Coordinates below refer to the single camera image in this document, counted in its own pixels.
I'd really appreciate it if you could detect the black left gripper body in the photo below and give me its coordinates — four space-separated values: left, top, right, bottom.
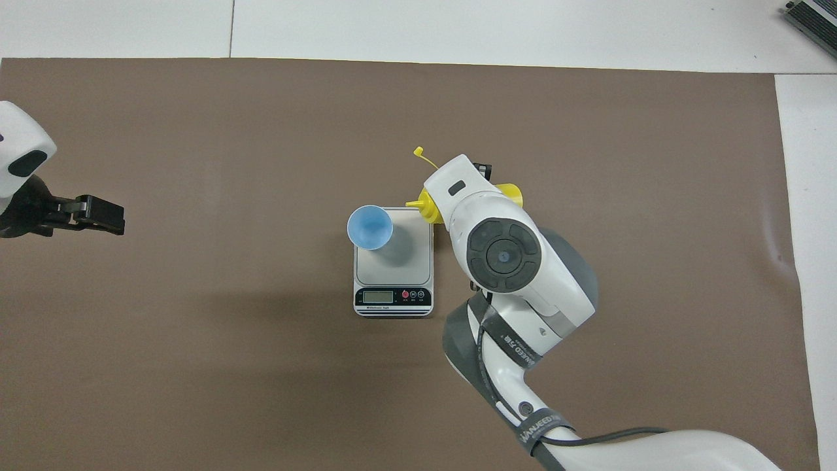
0 175 60 239

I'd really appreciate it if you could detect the yellow squeeze bottle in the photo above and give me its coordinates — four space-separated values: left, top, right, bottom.
405 147 525 226

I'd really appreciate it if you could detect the light blue plastic cup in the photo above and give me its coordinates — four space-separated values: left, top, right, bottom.
347 205 394 251

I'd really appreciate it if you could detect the silver digital kitchen scale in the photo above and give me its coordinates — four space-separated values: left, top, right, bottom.
354 207 434 318

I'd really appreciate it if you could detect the brown paper table mat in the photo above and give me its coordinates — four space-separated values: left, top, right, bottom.
0 58 821 471

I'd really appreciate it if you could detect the grey ribbed metal device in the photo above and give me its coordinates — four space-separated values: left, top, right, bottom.
785 0 837 43

